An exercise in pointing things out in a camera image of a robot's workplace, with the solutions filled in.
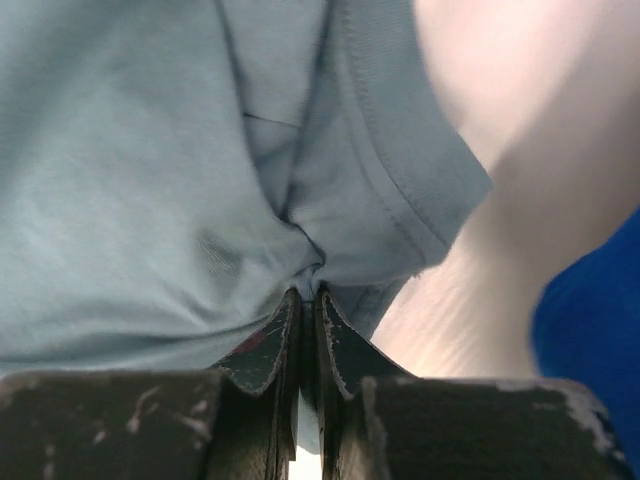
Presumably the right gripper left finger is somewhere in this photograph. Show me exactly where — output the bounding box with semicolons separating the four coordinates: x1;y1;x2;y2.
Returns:
1;291;301;480

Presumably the royal blue t shirt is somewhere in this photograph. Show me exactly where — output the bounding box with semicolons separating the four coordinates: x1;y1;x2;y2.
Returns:
531;211;639;475

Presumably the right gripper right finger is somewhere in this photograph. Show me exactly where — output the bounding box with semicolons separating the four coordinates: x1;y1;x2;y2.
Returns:
313;288;630;480

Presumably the grey-blue t shirt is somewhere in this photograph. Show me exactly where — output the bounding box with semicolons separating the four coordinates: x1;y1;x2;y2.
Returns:
0;0;495;454

